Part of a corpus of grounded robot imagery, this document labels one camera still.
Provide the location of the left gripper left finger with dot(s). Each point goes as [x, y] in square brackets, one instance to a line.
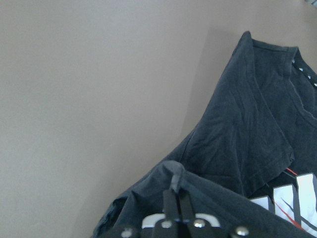
[171, 206]

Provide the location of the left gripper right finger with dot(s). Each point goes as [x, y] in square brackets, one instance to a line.
[186, 208]

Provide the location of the black graphic t-shirt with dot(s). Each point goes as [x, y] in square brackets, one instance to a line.
[252, 158]

